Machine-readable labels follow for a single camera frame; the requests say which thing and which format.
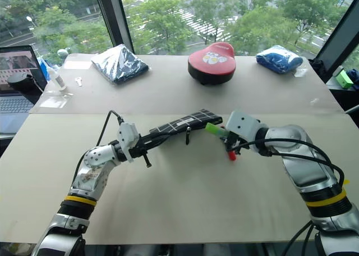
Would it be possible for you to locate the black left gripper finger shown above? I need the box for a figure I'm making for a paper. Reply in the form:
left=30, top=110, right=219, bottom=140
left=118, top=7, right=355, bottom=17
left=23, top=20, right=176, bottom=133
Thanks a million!
left=144, top=141, right=171, bottom=153
left=140, top=133, right=172, bottom=144

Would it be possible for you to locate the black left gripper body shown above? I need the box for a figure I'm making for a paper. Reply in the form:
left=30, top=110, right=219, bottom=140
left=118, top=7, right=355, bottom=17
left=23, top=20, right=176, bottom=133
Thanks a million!
left=129, top=135, right=153, bottom=168

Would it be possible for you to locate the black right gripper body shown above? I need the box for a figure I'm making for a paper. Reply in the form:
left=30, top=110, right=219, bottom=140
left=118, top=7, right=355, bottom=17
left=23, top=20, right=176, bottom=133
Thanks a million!
left=223, top=132, right=249, bottom=156

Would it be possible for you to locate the green highlighter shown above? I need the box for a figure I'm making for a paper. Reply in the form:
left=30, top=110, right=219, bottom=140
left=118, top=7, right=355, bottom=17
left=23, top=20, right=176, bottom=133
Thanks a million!
left=205, top=123, right=229, bottom=138

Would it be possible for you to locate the black white grid pouch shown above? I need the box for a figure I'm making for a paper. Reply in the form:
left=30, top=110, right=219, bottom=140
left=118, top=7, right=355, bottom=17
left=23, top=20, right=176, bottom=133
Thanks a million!
left=149, top=108, right=224, bottom=145

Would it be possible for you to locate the red black cartoon pouch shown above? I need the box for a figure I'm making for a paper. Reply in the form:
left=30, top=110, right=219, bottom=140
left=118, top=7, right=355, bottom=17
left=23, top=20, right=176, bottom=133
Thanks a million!
left=187, top=42, right=236, bottom=86

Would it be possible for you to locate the dark blue bagged cloth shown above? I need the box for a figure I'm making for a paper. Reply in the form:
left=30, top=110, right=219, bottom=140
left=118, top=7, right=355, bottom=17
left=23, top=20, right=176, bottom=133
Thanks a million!
left=90, top=44, right=150, bottom=85

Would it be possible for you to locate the bright blue bagged cloth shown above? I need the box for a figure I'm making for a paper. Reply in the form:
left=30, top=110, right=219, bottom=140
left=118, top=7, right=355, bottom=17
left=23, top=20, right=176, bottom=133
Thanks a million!
left=255, top=44, right=304, bottom=75

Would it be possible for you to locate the clear flat plastic bag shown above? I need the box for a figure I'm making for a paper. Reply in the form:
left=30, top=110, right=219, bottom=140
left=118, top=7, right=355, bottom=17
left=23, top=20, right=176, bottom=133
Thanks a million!
left=39, top=90, right=74, bottom=108

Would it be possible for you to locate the clear spray bottle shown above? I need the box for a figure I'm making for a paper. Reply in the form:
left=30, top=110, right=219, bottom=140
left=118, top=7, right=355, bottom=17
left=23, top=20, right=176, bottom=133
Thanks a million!
left=46, top=67, right=68, bottom=92

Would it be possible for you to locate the small green box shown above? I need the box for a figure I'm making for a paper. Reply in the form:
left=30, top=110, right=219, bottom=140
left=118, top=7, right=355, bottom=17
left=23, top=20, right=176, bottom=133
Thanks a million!
left=335, top=70, right=355, bottom=90

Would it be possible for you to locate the open laptop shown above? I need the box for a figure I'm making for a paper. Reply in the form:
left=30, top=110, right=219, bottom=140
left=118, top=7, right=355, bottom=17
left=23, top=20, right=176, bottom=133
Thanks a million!
left=0, top=45, right=48, bottom=135

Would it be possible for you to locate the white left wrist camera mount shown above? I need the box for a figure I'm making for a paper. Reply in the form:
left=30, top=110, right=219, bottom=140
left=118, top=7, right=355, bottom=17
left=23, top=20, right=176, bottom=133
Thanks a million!
left=117, top=122, right=140, bottom=163

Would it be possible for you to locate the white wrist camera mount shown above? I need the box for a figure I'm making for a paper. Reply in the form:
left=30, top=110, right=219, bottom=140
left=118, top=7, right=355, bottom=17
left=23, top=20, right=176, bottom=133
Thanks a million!
left=225, top=109, right=261, bottom=143
left=117, top=122, right=140, bottom=163

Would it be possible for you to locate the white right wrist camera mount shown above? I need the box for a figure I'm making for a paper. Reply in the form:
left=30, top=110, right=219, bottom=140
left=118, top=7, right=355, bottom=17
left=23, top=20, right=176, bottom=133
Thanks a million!
left=225, top=109, right=261, bottom=143

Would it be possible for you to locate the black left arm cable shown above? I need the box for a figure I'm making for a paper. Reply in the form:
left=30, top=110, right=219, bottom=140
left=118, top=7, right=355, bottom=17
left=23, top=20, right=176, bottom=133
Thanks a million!
left=71, top=109, right=125, bottom=181

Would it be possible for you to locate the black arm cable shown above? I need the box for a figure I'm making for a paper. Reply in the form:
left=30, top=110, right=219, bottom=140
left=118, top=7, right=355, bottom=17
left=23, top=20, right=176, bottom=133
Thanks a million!
left=71, top=109, right=125, bottom=181
left=227, top=138, right=346, bottom=256

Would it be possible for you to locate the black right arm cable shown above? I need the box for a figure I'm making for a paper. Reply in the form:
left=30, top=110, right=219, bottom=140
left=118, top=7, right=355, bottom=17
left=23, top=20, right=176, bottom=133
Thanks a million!
left=227, top=138, right=346, bottom=256

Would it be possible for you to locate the black window frame post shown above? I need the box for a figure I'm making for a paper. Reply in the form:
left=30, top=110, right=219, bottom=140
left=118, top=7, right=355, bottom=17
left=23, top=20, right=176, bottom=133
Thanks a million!
left=93, top=0, right=135, bottom=55
left=314, top=0, right=359, bottom=69

